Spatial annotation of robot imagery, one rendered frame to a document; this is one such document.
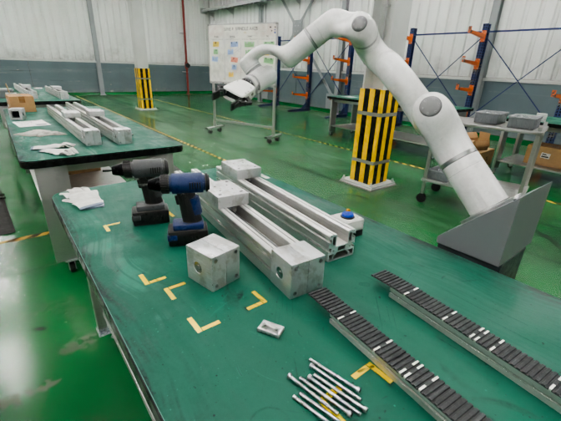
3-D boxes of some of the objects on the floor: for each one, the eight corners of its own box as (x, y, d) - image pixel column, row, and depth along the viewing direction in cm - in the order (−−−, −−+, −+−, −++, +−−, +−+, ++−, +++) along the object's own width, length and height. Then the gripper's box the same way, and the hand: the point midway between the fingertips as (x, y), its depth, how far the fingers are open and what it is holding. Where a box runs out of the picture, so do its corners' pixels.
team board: (204, 134, 689) (199, 22, 615) (221, 130, 729) (218, 25, 654) (268, 144, 618) (270, 20, 543) (282, 140, 658) (286, 23, 583)
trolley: (523, 210, 361) (557, 110, 323) (515, 226, 322) (552, 114, 283) (423, 187, 421) (442, 100, 383) (406, 199, 382) (424, 103, 343)
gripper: (233, 68, 143) (204, 83, 132) (267, 87, 138) (240, 103, 128) (231, 85, 148) (204, 100, 138) (265, 103, 144) (238, 120, 133)
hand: (223, 101), depth 133 cm, fingers open, 8 cm apart
